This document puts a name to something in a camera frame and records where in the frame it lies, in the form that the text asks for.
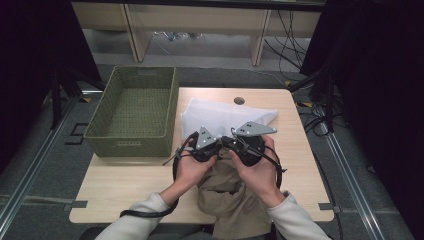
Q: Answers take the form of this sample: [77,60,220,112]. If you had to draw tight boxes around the black curtain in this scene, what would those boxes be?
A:
[0,0,103,174]
[299,0,424,240]

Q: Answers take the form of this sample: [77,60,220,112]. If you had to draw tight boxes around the beige wooden desk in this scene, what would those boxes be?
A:
[70,1,323,67]

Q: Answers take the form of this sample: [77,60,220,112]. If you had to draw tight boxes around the person's right hand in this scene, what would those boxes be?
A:
[229,134,288,208]

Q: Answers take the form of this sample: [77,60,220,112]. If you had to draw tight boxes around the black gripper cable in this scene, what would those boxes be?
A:
[119,131,201,219]
[263,144,288,191]

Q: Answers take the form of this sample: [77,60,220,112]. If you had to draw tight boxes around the green woven basket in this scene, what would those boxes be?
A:
[83,65,180,158]

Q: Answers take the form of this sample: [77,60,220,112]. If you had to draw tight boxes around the person's left hand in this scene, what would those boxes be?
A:
[174,138,219,196]

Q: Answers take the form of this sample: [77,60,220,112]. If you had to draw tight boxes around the clear plastic bottles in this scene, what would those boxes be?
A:
[154,31,203,42]

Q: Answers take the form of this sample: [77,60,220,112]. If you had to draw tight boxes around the beige garment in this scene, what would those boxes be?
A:
[194,148,273,240]

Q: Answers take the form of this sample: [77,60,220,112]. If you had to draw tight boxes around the bundle of black floor cables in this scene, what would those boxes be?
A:
[264,9,309,73]

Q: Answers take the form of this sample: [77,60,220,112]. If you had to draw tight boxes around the person's lap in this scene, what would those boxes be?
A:
[156,229,216,240]

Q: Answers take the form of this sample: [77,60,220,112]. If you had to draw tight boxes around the black metal stand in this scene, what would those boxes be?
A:
[49,64,104,130]
[288,71,336,134]

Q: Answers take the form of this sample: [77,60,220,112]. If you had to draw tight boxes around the metal floor rail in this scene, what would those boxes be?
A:
[318,109,388,240]
[0,89,103,234]

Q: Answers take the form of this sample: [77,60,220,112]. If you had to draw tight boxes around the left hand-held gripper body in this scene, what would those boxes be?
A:
[189,125,224,163]

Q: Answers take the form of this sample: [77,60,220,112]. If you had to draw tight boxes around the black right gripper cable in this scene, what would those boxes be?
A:
[263,144,288,191]

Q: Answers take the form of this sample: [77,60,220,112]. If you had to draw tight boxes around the white mesh laundry bag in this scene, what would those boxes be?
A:
[180,97,279,141]

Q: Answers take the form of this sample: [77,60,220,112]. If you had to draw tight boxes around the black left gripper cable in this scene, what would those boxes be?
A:
[119,131,201,219]

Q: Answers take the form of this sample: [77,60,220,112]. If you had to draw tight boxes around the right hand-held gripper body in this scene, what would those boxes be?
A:
[232,121,278,167]

